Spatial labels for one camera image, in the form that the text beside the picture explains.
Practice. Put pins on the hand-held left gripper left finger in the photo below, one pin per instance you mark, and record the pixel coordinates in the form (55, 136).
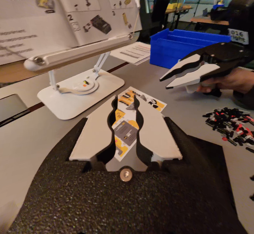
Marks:
(93, 136)

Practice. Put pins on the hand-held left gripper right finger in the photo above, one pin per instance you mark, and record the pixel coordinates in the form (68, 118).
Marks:
(158, 136)

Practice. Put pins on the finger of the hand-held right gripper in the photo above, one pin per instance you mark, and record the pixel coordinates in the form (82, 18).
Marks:
(194, 77)
(186, 63)

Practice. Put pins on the yellow and grey sticker sheet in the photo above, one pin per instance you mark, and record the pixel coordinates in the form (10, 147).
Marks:
(156, 105)

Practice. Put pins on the person's right hand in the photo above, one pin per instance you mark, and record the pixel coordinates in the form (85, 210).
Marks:
(234, 81)

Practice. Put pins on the blue plastic bin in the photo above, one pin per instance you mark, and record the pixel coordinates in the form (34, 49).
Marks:
(168, 53)

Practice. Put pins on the white book stand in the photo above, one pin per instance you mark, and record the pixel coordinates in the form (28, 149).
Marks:
(79, 103)

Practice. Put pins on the wooden desk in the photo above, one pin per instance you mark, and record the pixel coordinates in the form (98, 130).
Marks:
(208, 20)

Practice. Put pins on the printed white paper sheet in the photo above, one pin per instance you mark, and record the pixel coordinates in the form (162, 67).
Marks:
(133, 53)

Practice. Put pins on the pile of black red parts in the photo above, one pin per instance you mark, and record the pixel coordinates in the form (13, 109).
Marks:
(228, 122)

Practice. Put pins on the yellow boxes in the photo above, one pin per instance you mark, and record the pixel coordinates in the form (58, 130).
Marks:
(173, 6)

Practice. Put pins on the black office chair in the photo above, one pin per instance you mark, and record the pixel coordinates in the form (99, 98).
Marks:
(160, 9)

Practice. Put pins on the white instruction manual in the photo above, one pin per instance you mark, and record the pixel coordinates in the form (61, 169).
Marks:
(39, 29)

